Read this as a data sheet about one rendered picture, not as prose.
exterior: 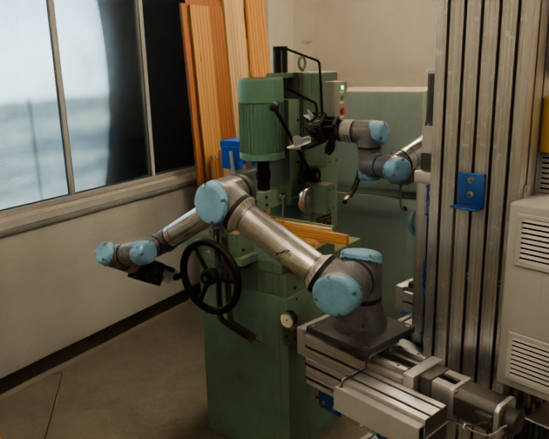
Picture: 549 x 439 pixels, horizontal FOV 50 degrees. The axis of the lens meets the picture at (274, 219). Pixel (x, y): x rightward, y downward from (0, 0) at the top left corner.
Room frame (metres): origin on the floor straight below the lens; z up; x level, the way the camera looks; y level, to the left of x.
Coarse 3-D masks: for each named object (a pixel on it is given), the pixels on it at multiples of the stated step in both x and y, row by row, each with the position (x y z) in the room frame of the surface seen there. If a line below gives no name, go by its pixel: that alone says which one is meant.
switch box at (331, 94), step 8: (328, 88) 2.46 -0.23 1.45; (336, 88) 2.44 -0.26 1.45; (344, 88) 2.50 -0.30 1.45; (328, 96) 2.46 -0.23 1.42; (336, 96) 2.44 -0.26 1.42; (344, 96) 2.50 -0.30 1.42; (328, 104) 2.46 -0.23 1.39; (336, 104) 2.44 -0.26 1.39; (344, 104) 2.50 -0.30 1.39; (328, 112) 2.46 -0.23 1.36; (336, 112) 2.44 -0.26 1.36
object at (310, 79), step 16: (304, 80) 2.42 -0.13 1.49; (336, 80) 2.57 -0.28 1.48; (304, 112) 2.42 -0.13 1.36; (304, 128) 2.42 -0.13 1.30; (336, 176) 2.57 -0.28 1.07; (336, 192) 2.57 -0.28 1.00; (272, 208) 2.52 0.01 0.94; (288, 208) 2.47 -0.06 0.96; (336, 208) 2.57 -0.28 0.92; (336, 224) 2.57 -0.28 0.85
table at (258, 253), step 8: (200, 232) 2.33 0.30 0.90; (192, 240) 2.33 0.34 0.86; (208, 248) 2.28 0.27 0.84; (256, 248) 2.14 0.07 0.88; (320, 248) 2.09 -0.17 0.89; (328, 248) 2.14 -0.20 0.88; (208, 256) 2.15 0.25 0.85; (248, 256) 2.09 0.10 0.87; (256, 256) 2.13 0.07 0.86; (264, 256) 2.12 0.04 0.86; (240, 264) 2.06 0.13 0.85; (280, 264) 2.07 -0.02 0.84
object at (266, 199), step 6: (270, 186) 2.38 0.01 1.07; (276, 186) 2.38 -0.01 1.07; (258, 192) 2.27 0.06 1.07; (264, 192) 2.27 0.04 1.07; (270, 192) 2.30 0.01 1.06; (276, 192) 2.33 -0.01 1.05; (258, 198) 2.27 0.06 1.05; (264, 198) 2.26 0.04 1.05; (270, 198) 2.30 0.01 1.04; (276, 198) 2.33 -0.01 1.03; (258, 204) 2.27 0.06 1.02; (264, 204) 2.26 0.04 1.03; (270, 204) 2.30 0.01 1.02; (276, 204) 2.33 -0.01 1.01; (264, 210) 2.31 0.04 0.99
